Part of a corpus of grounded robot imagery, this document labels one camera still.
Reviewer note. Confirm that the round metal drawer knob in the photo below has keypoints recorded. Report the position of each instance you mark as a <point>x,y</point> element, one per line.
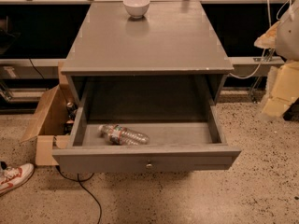
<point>149,165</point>

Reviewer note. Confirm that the grey wooden cabinet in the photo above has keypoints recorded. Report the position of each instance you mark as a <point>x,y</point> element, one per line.
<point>167,66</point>

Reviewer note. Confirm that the open cardboard box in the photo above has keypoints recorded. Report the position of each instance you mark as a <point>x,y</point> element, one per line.
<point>46,126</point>

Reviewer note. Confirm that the white ceramic bowl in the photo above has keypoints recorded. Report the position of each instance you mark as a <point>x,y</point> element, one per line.
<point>136,8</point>

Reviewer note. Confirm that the grey open top drawer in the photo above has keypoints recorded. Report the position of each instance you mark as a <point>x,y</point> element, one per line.
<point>172,147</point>

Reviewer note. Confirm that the white and red sneaker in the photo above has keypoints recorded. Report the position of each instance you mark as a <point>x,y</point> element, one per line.
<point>13,177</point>

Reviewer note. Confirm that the clear plastic water bottle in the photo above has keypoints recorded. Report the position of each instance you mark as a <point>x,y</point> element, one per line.
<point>119,135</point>

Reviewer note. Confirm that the can inside cardboard box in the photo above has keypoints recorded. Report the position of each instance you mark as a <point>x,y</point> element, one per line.
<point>71,109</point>

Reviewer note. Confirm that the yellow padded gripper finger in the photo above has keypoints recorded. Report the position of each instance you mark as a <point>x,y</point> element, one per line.
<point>282,86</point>

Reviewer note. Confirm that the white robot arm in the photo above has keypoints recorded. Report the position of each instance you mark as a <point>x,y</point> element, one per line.
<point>291,16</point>

